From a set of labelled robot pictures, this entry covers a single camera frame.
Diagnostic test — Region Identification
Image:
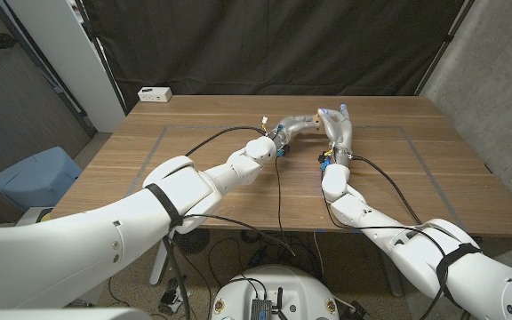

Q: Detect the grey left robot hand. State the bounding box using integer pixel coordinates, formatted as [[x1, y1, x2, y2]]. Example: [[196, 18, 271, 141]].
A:
[[269, 114, 323, 150]]

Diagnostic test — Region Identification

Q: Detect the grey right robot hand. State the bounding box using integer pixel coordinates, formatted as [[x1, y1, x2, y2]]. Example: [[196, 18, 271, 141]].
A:
[[316, 103, 355, 167]]

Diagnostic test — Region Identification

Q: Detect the black backdrop stand pole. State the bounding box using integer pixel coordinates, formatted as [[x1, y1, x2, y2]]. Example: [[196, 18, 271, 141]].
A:
[[415, 0, 477, 96], [74, 0, 128, 116]]

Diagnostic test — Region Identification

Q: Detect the white power strip box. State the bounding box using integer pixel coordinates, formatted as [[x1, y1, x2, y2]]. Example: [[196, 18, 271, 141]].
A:
[[137, 86, 173, 103]]

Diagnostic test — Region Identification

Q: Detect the round black floor fan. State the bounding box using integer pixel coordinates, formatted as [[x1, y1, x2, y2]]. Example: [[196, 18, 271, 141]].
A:
[[178, 228, 211, 256]]

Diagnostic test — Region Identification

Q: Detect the grey table leg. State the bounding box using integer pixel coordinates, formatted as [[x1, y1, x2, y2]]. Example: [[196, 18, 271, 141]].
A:
[[380, 255, 404, 298]]

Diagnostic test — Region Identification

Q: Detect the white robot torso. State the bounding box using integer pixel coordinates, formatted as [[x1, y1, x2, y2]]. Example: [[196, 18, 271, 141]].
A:
[[211, 265, 340, 320]]

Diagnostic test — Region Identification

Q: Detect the small black device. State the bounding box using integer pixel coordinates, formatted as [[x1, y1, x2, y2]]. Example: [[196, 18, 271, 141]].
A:
[[348, 300, 372, 320]]

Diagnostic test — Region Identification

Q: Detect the grey electronics box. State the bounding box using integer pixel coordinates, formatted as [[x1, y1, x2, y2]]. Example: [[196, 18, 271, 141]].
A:
[[250, 298, 273, 320]]

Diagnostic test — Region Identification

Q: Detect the white table leg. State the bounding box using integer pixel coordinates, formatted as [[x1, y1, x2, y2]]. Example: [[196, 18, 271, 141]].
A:
[[148, 242, 171, 286]]

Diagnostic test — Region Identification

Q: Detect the black white floor gadget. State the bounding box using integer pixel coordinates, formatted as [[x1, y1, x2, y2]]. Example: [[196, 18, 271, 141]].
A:
[[157, 274, 194, 316]]

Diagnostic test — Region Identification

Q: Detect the white pillar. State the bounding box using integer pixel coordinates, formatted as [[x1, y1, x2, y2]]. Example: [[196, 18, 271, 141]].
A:
[[4, 0, 126, 133]]

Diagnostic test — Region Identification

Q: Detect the blue plastic bin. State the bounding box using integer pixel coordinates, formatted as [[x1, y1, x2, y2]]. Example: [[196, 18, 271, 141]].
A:
[[0, 146, 83, 212]]

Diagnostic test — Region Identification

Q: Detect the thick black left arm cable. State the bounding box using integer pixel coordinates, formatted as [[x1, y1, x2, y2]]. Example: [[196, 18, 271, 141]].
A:
[[162, 125, 269, 320]]

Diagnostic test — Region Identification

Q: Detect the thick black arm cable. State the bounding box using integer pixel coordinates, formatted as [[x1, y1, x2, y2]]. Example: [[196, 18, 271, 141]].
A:
[[351, 155, 422, 226], [162, 125, 269, 320]]

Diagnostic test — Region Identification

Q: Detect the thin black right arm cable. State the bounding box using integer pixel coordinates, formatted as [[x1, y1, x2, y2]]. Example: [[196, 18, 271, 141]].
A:
[[320, 168, 449, 320]]

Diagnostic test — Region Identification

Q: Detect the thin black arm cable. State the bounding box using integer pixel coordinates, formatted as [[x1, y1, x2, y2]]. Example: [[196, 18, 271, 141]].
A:
[[183, 155, 296, 257], [320, 168, 449, 320]]

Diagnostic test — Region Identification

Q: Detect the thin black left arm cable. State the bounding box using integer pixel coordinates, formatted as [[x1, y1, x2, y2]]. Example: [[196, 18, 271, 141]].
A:
[[183, 155, 296, 257]]

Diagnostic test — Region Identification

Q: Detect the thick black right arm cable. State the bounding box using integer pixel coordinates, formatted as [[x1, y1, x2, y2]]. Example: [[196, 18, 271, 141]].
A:
[[351, 155, 422, 226]]

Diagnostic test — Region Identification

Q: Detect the tangle of black floor cables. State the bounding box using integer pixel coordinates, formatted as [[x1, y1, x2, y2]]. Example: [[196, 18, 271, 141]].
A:
[[206, 229, 324, 285]]

